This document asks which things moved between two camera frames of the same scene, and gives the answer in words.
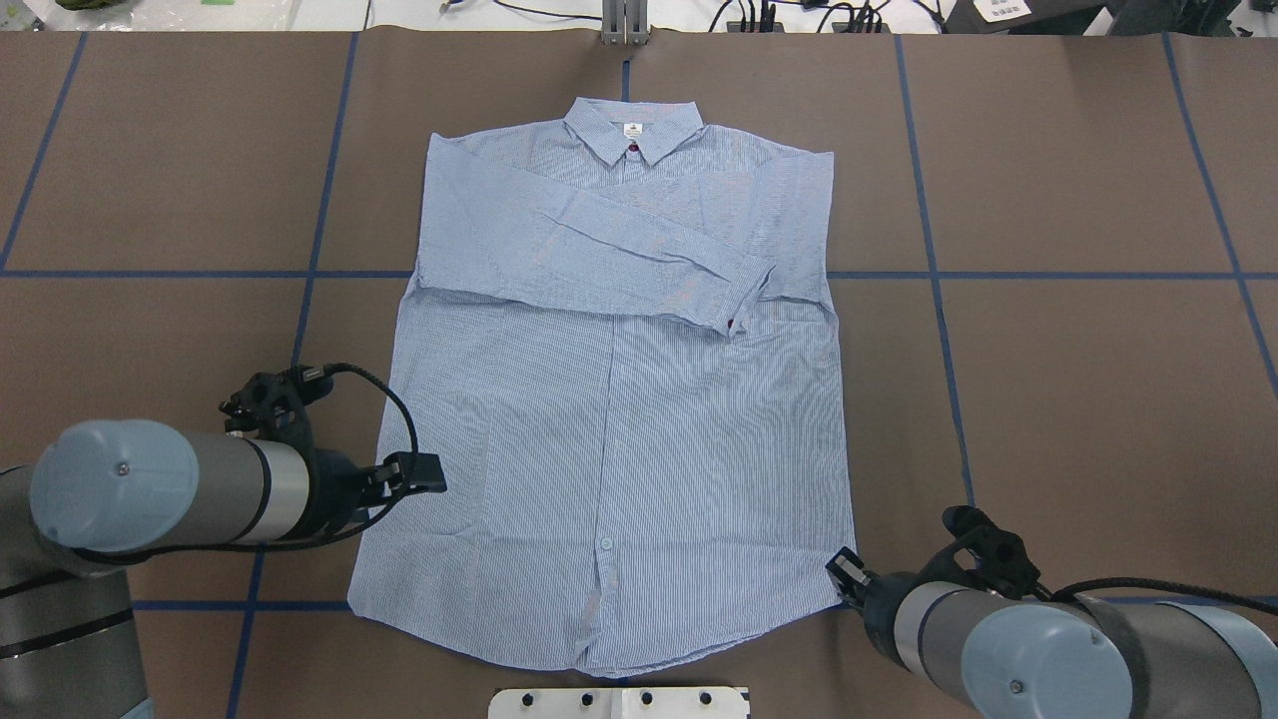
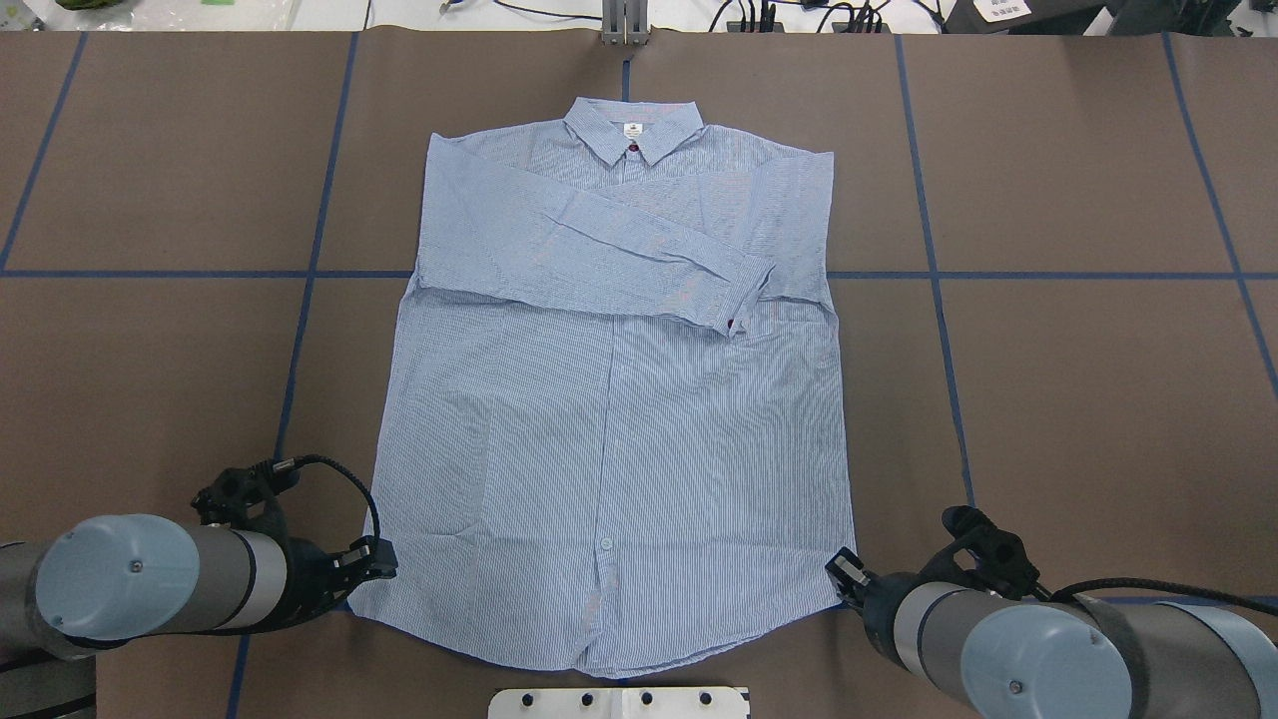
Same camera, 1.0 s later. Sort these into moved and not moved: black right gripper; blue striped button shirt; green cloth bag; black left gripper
Moved: black left gripper
Not moved: green cloth bag; blue striped button shirt; black right gripper
